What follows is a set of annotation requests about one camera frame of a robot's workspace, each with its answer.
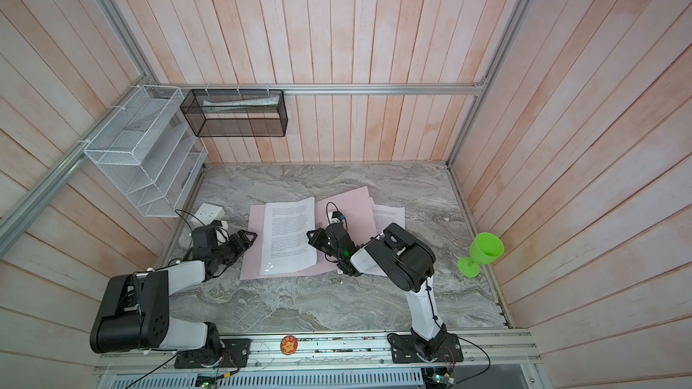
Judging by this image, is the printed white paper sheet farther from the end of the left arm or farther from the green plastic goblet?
the green plastic goblet

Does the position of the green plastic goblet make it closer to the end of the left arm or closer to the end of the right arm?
the end of the right arm

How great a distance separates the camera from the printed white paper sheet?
2.96 feet

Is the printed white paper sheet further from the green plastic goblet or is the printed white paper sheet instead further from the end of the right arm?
the green plastic goblet
